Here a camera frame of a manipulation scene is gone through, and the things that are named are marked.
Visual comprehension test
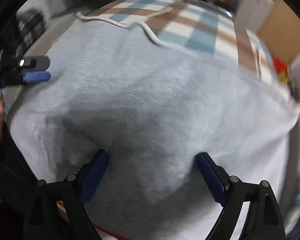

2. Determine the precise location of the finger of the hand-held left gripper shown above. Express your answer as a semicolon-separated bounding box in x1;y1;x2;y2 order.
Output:
4;71;51;87
16;56;51;71

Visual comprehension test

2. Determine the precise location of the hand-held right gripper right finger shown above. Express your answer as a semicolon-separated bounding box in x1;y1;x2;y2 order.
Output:
195;152;287;240

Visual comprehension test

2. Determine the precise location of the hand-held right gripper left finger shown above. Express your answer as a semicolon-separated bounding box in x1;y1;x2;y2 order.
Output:
22;149;110;240

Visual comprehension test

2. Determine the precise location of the grey printed hoodie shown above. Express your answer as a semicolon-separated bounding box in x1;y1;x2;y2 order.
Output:
9;7;300;240

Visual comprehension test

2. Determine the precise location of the person's left forearm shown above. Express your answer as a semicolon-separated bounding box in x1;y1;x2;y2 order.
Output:
0;130;39;220

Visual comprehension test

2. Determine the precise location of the dark plaid cloth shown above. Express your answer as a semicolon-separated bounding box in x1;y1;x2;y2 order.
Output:
16;8;45;53

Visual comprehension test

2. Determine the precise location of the orange plastic bag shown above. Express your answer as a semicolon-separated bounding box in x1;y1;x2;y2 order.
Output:
272;56;290;82

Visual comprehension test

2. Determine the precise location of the blue brown checkered rug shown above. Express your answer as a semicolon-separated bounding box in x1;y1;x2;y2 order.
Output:
89;0;280;85

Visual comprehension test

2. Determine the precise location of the wooden door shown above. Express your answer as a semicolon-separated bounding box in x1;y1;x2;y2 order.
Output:
257;0;300;66

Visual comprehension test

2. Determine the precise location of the white upright suitcase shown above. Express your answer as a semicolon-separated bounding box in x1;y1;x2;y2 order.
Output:
236;0;275;32

